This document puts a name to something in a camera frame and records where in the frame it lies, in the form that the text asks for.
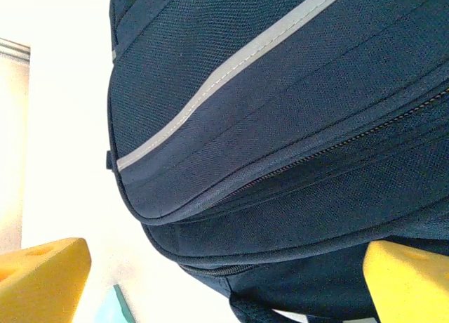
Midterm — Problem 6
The light blue square packet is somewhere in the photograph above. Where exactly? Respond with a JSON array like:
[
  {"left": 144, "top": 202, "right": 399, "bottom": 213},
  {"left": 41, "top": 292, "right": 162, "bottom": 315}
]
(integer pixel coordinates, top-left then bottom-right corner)
[{"left": 93, "top": 284, "right": 136, "bottom": 323}]

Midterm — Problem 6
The aluminium side rail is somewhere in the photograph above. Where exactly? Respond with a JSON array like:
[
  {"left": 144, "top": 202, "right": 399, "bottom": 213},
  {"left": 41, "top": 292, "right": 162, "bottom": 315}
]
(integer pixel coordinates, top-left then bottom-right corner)
[{"left": 0, "top": 37, "right": 32, "bottom": 62}]

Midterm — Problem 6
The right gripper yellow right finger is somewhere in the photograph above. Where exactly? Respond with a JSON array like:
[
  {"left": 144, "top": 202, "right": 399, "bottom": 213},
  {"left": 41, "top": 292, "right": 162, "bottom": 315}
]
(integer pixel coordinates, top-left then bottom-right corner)
[{"left": 363, "top": 240, "right": 449, "bottom": 323}]

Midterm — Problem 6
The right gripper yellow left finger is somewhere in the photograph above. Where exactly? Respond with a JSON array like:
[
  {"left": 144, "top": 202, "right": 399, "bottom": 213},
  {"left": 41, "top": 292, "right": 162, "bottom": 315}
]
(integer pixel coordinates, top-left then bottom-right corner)
[{"left": 0, "top": 237, "right": 93, "bottom": 323}]

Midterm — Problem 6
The navy blue student backpack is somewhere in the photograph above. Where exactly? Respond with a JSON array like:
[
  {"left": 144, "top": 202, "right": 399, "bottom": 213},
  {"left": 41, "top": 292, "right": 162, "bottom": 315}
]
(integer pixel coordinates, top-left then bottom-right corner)
[{"left": 105, "top": 0, "right": 449, "bottom": 323}]

